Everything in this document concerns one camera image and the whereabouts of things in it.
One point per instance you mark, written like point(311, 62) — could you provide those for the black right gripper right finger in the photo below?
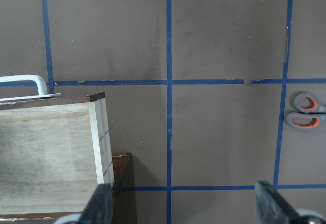
point(271, 207)

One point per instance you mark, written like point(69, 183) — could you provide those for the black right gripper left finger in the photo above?
point(99, 209)

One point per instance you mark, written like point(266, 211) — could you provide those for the light wooden drawer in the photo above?
point(54, 153)

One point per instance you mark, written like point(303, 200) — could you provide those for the grey orange handled scissors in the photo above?
point(315, 112)

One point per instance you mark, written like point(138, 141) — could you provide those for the white drawer handle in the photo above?
point(40, 89)

